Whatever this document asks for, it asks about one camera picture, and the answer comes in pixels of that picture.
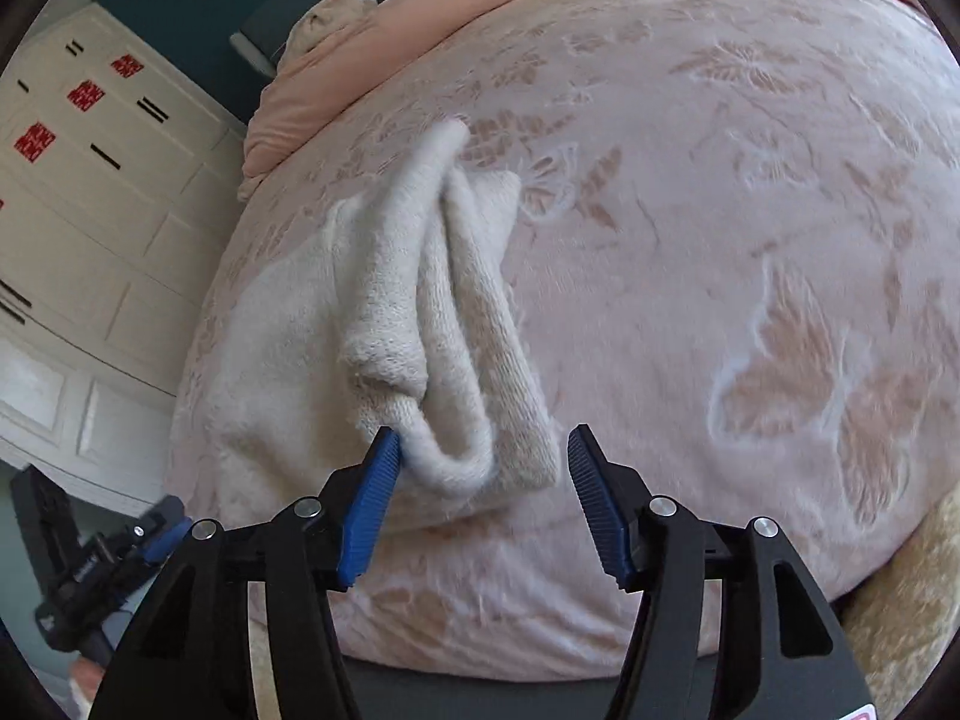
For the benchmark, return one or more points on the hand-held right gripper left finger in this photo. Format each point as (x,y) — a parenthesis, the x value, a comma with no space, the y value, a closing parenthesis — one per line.
(367,517)

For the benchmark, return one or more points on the cream fleece cloth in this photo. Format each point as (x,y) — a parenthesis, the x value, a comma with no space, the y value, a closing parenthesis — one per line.
(907,600)

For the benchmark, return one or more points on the blue upholstered headboard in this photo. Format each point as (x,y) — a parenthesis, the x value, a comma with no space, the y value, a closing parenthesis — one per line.
(270,19)

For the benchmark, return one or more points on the pink floral bed blanket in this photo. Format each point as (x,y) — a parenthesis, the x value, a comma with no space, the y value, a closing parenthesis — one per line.
(712,277)

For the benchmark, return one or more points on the white sweater with black hearts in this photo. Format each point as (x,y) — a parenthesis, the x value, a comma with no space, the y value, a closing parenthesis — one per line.
(405,300)

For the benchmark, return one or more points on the red paper wardrobe decoration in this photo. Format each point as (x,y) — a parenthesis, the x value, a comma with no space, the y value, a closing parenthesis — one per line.
(127,64)
(85,94)
(34,141)

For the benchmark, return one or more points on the cream crumpled cloth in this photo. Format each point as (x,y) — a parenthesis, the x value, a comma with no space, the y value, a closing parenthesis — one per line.
(330,22)

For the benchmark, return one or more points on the white wardrobe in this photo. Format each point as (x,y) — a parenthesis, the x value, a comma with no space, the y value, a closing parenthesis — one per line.
(90,255)

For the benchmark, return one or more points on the peach duvet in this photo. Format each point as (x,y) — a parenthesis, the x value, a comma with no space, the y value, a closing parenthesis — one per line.
(450,15)

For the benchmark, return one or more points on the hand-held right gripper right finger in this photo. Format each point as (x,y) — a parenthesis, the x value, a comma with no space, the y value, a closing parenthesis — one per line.
(600,517)

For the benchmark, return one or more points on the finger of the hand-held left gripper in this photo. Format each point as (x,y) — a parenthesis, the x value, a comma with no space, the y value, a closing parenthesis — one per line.
(165,538)

